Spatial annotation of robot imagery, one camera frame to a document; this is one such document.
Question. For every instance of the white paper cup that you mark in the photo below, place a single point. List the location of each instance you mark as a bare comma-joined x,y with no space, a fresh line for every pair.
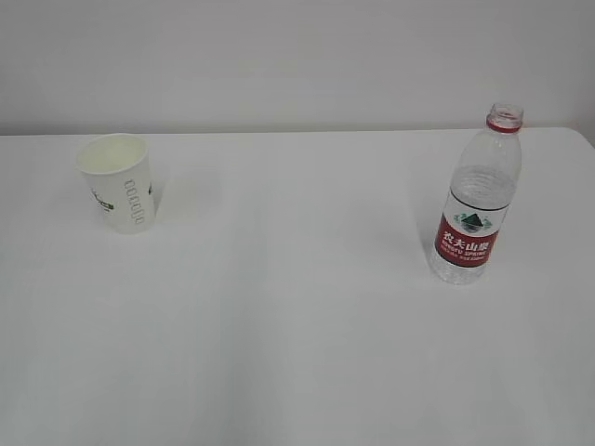
117,170

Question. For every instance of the clear Nongfu Spring water bottle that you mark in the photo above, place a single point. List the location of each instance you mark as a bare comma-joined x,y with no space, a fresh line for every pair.
481,190

